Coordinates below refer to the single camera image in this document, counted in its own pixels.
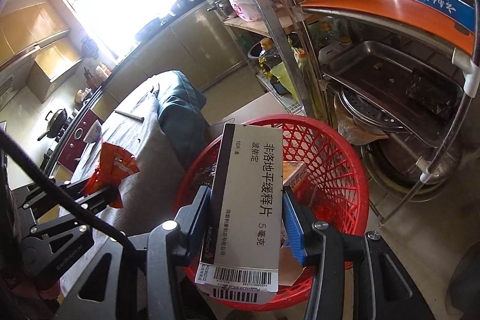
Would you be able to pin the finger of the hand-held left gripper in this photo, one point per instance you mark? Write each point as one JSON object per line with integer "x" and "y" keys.
{"x": 63, "y": 241}
{"x": 48, "y": 198}

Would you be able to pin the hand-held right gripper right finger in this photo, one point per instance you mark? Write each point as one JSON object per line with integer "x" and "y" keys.
{"x": 294, "y": 230}

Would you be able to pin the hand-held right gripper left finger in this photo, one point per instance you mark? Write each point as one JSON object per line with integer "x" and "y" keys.
{"x": 198, "y": 226}

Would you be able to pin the white medicine box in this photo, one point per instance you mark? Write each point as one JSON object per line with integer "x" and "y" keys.
{"x": 243, "y": 200}

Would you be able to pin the red plastic mesh basket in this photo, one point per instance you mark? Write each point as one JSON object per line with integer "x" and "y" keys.
{"x": 330, "y": 170}

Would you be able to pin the red orange snack wrapper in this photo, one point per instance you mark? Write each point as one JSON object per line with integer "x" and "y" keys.
{"x": 112, "y": 166}

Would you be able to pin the dark red built-in oven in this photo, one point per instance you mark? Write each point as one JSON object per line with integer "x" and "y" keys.
{"x": 77, "y": 140}

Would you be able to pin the black wok with lid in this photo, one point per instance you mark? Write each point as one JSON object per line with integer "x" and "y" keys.
{"x": 54, "y": 121}

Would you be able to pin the white ceramic bowl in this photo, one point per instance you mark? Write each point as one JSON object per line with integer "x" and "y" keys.
{"x": 93, "y": 132}

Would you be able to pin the grey tablecloth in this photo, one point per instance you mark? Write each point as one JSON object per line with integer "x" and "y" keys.
{"x": 150, "y": 143}

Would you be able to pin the thin wooden stick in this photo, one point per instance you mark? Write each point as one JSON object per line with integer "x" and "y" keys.
{"x": 129, "y": 115}

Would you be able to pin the clear crumpled plastic bag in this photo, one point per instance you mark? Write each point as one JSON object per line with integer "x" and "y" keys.
{"x": 360, "y": 130}

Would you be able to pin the dark knife block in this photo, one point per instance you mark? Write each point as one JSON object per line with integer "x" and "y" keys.
{"x": 88, "y": 77}

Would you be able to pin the large steel pot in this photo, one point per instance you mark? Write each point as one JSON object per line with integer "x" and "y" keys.
{"x": 408, "y": 166}

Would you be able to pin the folded newspapers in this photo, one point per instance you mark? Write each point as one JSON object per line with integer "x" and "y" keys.
{"x": 285, "y": 98}

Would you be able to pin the round steel steamer plate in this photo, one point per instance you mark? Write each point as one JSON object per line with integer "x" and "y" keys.
{"x": 363, "y": 113}

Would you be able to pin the yellow seasoning bottles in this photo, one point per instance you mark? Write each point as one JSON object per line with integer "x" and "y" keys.
{"x": 103, "y": 70}

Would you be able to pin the yellow plastic bag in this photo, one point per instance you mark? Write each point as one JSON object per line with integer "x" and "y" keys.
{"x": 296, "y": 76}

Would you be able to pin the dark hanging utensil bundle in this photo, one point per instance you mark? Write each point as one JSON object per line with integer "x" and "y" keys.
{"x": 89, "y": 47}

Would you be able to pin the rectangular steel tray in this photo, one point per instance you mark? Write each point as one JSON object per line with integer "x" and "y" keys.
{"x": 375, "y": 80}

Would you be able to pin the cooking oil bottle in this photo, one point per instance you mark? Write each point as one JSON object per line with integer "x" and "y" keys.
{"x": 269, "y": 55}

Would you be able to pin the dark round basin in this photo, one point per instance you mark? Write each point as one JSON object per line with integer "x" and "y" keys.
{"x": 253, "y": 50}

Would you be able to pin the metal storage rack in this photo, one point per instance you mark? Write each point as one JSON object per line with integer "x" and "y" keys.
{"x": 285, "y": 42}

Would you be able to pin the yellow base cabinets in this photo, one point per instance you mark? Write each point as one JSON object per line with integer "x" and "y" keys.
{"x": 210, "y": 39}

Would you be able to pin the black crumpled item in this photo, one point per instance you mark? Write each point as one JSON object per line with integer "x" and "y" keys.
{"x": 431, "y": 91}

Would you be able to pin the wide metal basin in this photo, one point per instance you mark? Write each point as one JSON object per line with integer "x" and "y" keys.
{"x": 148, "y": 29}

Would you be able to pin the orange shelf board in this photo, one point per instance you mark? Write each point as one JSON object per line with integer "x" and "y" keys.
{"x": 393, "y": 10}

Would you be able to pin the yellow wall cabinets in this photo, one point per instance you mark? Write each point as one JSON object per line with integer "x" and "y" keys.
{"x": 33, "y": 42}

